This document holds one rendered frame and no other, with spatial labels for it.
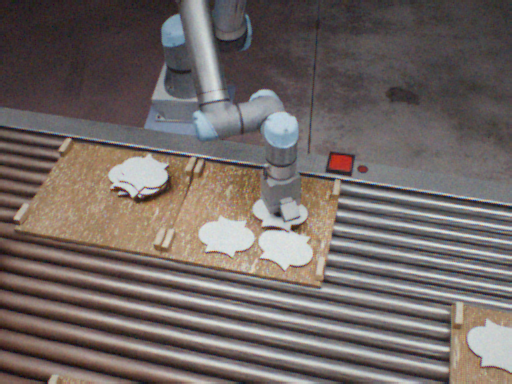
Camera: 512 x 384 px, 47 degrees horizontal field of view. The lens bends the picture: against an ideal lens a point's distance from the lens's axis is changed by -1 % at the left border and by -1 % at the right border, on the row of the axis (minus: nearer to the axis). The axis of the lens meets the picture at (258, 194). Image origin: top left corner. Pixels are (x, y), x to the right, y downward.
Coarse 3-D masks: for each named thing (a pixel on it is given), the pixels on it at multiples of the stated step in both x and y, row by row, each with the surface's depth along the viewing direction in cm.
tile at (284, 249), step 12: (264, 240) 152; (276, 240) 152; (288, 240) 152; (300, 240) 152; (264, 252) 150; (276, 252) 150; (288, 252) 150; (300, 252) 150; (276, 264) 149; (288, 264) 147; (300, 264) 147
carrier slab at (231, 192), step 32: (192, 192) 166; (224, 192) 165; (256, 192) 165; (320, 192) 165; (192, 224) 158; (256, 224) 157; (320, 224) 157; (160, 256) 151; (192, 256) 151; (224, 256) 151; (256, 256) 150; (320, 256) 150; (320, 288) 145
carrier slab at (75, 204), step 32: (64, 160) 175; (96, 160) 175; (160, 160) 174; (64, 192) 166; (96, 192) 166; (160, 192) 166; (32, 224) 159; (64, 224) 158; (96, 224) 158; (128, 224) 158; (160, 224) 158
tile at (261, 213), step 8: (256, 208) 158; (264, 208) 158; (304, 208) 158; (256, 216) 157; (264, 216) 157; (272, 216) 156; (304, 216) 156; (264, 224) 155; (272, 224) 155; (280, 224) 155; (288, 224) 155; (296, 224) 155; (288, 232) 154
